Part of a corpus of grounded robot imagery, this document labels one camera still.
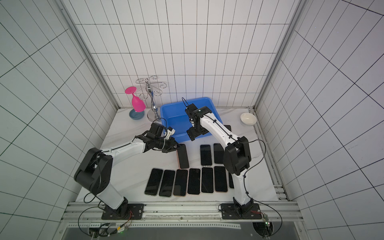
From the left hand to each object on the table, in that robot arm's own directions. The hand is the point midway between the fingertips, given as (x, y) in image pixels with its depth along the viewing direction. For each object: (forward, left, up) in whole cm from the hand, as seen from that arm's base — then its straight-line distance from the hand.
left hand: (179, 149), depth 85 cm
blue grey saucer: (+34, +37, -9) cm, 51 cm away
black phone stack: (+2, -17, -11) cm, 20 cm away
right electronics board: (-37, -42, -6) cm, 56 cm away
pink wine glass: (+29, +29, +8) cm, 42 cm away
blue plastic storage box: (+35, +7, -11) cm, 37 cm away
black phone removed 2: (-14, -24, -9) cm, 29 cm away
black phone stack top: (+2, -25, -9) cm, 26 cm away
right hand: (+9, -9, +3) cm, 13 cm away
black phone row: (-18, +14, -10) cm, 24 cm away
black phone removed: (-16, -2, -9) cm, 18 cm away
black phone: (-4, -2, -3) cm, 5 cm away
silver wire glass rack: (+35, +19, +16) cm, 43 cm away
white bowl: (+29, -49, -6) cm, 58 cm away
